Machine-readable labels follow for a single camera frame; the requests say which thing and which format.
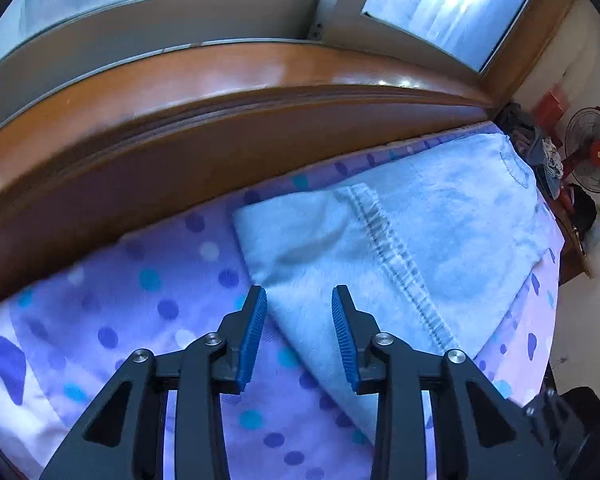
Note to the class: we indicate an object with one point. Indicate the red electric fan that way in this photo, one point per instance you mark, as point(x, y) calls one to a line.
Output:
point(595, 150)

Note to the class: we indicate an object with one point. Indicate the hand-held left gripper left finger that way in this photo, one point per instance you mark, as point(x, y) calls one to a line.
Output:
point(252, 340)

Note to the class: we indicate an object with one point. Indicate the light blue soft pants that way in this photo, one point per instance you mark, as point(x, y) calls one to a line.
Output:
point(430, 220)

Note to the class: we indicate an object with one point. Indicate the dark grey-green garment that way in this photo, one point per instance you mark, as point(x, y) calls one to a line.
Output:
point(517, 120)

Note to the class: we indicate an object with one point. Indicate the purple dotted bed sheet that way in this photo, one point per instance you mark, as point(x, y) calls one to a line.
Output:
point(130, 320)

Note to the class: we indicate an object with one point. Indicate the black bag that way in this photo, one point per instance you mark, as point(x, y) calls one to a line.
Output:
point(582, 210)

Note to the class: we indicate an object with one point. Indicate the wooden window frame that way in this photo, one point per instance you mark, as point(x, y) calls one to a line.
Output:
point(180, 110)

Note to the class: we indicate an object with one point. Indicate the red box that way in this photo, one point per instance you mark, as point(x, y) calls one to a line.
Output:
point(550, 107)

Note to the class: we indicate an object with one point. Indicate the aluminium sliding window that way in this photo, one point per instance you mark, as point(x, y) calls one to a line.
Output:
point(445, 5)

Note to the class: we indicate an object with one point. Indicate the grey-blue cloth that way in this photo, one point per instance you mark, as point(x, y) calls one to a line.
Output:
point(535, 143)

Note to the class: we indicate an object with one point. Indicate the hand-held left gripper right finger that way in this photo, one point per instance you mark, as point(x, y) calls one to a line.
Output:
point(342, 345)

